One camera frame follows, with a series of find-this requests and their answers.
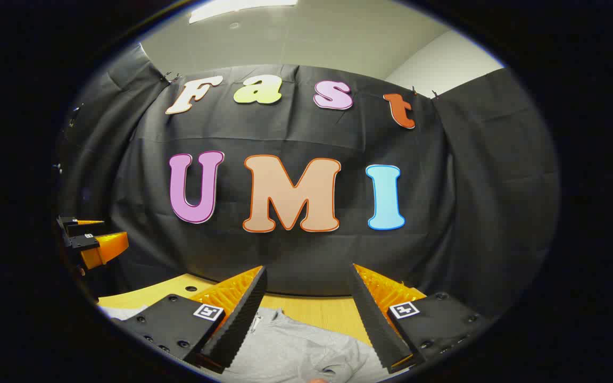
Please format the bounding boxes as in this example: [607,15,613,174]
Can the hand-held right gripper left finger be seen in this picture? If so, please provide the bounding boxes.
[109,265,268,374]

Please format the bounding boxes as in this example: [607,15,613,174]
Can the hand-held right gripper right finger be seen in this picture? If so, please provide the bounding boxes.
[348,263,491,373]

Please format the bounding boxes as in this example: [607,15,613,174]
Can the grey zip-neck sweatshirt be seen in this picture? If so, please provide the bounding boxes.
[99,306,392,383]

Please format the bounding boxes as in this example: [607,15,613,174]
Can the black backdrop cloth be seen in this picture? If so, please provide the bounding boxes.
[56,43,560,320]

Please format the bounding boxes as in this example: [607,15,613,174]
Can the ceiling light panel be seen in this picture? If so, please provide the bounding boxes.
[188,0,299,24]

